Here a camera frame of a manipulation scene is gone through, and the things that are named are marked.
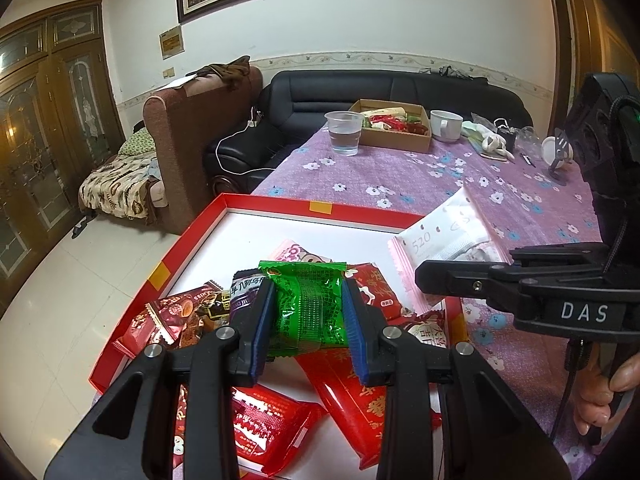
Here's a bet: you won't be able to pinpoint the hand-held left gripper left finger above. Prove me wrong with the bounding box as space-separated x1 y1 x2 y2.
44 276 278 480

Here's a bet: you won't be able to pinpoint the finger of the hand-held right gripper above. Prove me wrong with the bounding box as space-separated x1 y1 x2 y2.
415 259 527 323
510 242 610 281

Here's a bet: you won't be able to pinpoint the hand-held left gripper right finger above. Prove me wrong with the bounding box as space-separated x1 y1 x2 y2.
341 279 571 480

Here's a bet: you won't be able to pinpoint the pink clear snack packet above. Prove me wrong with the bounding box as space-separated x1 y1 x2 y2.
387 185 511 316

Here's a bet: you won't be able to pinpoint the green snack packet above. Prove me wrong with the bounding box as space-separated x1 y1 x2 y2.
257 260 351 358

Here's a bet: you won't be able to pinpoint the gold brown snack packet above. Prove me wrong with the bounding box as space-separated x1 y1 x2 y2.
187 292 236 346

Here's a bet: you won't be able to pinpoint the red gift box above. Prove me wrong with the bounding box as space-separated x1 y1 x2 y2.
89 192 468 480

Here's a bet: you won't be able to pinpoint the person's right hand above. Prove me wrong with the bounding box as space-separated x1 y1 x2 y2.
572 356 640 437

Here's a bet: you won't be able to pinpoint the dark purple snack packet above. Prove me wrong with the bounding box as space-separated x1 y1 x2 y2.
230 270 273 331

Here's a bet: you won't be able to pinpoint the black phone stand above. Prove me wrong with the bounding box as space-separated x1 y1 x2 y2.
547 130 575 182

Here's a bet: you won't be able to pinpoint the white plastic jar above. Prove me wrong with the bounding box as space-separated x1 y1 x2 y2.
541 136 572 165

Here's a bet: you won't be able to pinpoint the pink dotted snack packet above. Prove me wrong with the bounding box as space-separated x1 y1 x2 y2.
270 240 333 266

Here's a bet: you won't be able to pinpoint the red brown nut snack packet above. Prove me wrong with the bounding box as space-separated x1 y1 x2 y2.
145 282 223 348

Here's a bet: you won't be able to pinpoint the white mug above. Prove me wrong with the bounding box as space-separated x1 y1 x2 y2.
430 110 465 142

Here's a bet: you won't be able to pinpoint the brown cardboard box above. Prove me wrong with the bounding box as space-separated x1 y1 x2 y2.
347 99 432 154

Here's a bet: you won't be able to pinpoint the brown armchair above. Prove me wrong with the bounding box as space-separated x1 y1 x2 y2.
142 65 263 236

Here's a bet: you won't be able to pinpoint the clear plastic cup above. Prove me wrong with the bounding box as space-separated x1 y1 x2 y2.
325 111 366 157

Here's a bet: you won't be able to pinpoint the brown patterned blanket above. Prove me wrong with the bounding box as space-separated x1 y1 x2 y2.
79 155 161 221

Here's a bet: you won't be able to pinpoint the green pillow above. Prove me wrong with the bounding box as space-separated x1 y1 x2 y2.
120 127 156 157

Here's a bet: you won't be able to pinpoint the black leather sofa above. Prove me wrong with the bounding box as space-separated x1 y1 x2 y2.
202 70 533 196

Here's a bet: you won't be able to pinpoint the dark brown clothes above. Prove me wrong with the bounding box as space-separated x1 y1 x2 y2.
195 57 251 91

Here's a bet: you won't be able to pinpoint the white paper sheet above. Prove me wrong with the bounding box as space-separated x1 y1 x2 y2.
160 74 200 91

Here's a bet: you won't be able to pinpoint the wooden glass door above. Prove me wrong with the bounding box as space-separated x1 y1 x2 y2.
0 0 126 311

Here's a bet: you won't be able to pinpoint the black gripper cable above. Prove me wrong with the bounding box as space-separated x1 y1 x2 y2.
547 337 583 441

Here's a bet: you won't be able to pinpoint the white charging cable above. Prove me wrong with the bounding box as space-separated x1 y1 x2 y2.
215 107 263 177

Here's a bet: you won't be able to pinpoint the dark tangled straps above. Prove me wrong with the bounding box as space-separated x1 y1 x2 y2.
420 65 488 82

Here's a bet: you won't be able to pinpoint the small gold wall plaque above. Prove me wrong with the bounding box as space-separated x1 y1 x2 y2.
160 25 184 60

